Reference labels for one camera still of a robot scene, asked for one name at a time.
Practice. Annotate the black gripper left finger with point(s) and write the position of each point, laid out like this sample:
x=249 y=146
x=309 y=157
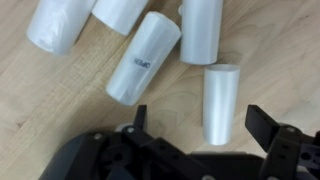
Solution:
x=141 y=116

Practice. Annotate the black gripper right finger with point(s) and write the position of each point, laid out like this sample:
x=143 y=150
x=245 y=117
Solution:
x=263 y=128

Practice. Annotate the white bag roll with print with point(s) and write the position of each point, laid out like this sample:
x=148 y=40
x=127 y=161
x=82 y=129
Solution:
x=143 y=58

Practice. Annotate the thick white bag roll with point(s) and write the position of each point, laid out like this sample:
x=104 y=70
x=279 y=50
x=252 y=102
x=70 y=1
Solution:
x=56 y=23

